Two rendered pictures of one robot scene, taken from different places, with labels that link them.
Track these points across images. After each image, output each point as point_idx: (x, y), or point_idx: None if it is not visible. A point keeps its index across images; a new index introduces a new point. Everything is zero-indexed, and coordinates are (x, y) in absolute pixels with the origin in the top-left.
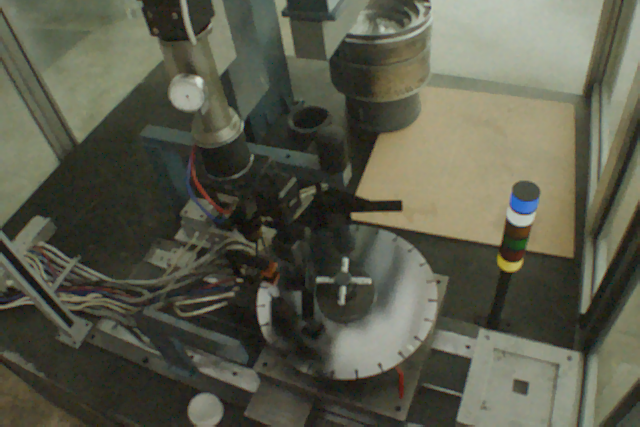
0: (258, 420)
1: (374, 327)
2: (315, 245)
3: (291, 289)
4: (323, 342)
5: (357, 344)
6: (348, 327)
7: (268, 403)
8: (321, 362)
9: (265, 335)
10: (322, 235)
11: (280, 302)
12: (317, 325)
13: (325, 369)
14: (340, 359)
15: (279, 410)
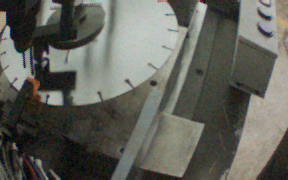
0: (188, 163)
1: (116, 2)
2: (13, 53)
3: (54, 69)
4: (131, 35)
5: (135, 12)
6: (113, 18)
7: (167, 156)
8: (158, 37)
9: (117, 93)
10: (5, 49)
11: (69, 79)
12: (107, 41)
13: (167, 34)
14: (154, 23)
15: (176, 145)
